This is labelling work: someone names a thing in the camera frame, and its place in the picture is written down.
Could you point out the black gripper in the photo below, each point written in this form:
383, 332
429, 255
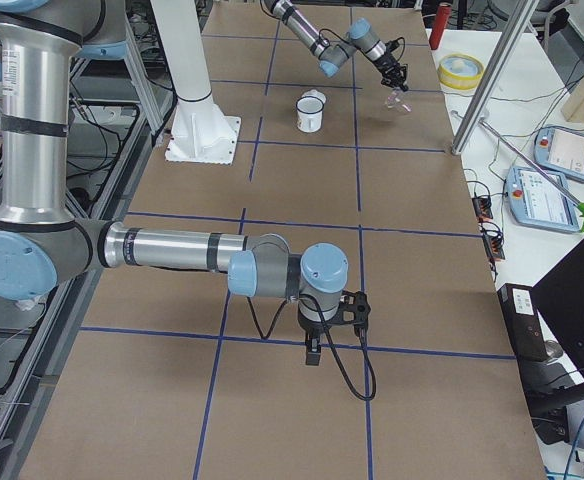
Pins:
388, 66
313, 330

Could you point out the clear plastic funnel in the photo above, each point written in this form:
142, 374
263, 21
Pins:
397, 102

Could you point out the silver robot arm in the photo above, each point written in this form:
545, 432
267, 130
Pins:
43, 245
333, 55

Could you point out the white enamel cup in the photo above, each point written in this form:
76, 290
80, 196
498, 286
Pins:
309, 114

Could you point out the yellow tape roll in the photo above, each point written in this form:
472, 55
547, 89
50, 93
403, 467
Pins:
460, 71

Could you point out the red cylinder tube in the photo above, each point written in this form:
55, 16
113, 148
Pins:
440, 23

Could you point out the brown paper table cover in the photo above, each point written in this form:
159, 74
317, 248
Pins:
172, 377

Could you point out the far orange black connector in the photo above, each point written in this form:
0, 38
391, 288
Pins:
483, 207

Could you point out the orange black connector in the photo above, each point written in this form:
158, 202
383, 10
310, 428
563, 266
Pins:
483, 207
493, 243

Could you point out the near teach pendant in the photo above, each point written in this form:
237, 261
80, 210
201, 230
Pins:
535, 202

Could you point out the teach pendant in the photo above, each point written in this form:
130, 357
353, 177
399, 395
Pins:
535, 202
560, 149

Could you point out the near orange black connector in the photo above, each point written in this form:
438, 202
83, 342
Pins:
493, 243

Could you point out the far teach pendant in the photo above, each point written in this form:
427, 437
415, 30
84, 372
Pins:
560, 149

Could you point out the black computer box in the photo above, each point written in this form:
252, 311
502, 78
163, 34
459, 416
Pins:
522, 322

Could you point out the black monitor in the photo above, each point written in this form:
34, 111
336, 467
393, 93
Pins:
559, 297

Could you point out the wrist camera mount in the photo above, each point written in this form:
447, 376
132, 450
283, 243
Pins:
398, 43
353, 310

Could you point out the aluminium frame post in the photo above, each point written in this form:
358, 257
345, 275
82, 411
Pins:
504, 49

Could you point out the white pedestal column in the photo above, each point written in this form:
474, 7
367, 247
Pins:
200, 132

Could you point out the aluminium side frame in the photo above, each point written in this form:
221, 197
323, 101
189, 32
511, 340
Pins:
79, 119

